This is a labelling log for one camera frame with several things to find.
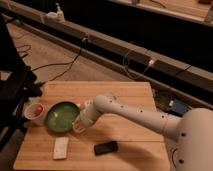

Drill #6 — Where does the white plug and cable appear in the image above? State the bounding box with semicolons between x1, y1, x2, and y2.
121;46;157;81

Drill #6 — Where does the white cup with red object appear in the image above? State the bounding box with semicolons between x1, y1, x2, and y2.
24;103;45;126

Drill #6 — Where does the white rectangular block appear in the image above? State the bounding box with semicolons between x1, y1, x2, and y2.
53;137;69;160

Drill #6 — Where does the black smartphone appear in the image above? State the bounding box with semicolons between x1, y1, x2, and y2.
94;141;118;156

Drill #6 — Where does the green ceramic bowl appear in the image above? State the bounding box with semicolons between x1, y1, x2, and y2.
45;101;80;133

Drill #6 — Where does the black floor cable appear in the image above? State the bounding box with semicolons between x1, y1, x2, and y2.
14;34;90;84

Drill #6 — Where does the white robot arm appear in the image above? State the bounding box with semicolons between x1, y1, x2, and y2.
73;93;213;171

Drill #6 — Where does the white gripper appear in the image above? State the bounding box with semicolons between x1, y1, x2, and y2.
73;101;101;133

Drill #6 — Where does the black chair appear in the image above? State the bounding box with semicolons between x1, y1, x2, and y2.
0;14;42;152

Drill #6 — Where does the blue box on floor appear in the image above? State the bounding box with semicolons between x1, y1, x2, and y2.
169;99;189;116

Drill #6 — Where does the white object on ledge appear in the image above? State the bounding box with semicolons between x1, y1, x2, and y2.
45;4;65;22

